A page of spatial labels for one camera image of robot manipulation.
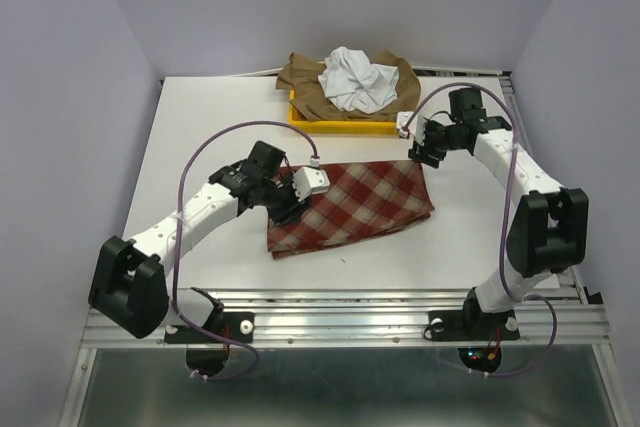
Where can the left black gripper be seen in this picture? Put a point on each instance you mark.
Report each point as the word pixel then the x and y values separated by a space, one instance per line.
pixel 292 211

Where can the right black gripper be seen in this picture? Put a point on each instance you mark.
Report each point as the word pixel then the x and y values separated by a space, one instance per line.
pixel 420 153

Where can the red plaid skirt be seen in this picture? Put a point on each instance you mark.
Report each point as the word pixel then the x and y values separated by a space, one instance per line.
pixel 366 200

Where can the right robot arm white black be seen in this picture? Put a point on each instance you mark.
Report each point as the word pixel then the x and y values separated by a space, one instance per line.
pixel 544 226

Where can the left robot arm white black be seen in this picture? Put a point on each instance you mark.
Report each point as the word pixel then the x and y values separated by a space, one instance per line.
pixel 133 279

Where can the yellow plastic tray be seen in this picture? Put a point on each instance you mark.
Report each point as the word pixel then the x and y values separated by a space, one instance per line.
pixel 351 127

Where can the white skirt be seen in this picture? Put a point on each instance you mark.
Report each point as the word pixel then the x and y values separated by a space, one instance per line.
pixel 351 82

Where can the brown skirt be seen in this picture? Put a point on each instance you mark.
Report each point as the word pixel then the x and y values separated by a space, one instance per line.
pixel 301 73

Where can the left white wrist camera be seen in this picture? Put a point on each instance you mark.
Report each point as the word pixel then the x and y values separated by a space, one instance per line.
pixel 309 181

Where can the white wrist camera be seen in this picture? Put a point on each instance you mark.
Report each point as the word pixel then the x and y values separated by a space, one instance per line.
pixel 309 181
pixel 409 124

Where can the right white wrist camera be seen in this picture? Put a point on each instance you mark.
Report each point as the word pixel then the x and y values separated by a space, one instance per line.
pixel 409 124

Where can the aluminium frame rail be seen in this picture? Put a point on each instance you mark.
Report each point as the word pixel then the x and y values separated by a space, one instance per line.
pixel 396 318

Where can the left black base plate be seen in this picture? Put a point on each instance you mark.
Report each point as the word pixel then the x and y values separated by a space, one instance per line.
pixel 237 326

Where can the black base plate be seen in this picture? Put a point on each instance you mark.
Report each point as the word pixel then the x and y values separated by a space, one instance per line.
pixel 237 326
pixel 457 326

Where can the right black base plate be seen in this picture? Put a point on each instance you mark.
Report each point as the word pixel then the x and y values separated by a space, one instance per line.
pixel 457 326

